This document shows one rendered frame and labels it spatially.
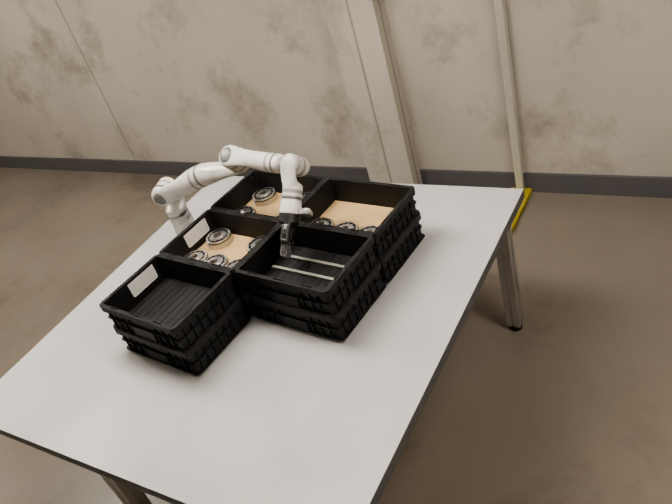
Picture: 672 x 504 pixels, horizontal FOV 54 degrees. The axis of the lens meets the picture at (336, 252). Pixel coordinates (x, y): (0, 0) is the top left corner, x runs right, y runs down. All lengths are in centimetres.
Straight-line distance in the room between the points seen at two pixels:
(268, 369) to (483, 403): 101
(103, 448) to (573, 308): 205
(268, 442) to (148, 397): 52
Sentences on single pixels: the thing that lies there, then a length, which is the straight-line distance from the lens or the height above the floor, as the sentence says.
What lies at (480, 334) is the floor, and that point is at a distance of 307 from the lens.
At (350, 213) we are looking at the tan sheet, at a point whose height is 83.
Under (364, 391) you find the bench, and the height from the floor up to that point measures 70.
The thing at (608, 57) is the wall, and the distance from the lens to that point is 349.
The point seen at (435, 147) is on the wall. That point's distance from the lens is 399.
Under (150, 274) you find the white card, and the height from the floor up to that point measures 89.
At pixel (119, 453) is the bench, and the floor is 70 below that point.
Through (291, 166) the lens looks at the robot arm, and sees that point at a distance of 222.
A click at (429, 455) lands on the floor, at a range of 269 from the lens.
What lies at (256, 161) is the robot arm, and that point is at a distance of 236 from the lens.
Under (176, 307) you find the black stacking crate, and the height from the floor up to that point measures 83.
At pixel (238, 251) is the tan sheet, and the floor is 83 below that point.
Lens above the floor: 216
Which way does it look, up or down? 35 degrees down
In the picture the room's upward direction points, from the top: 18 degrees counter-clockwise
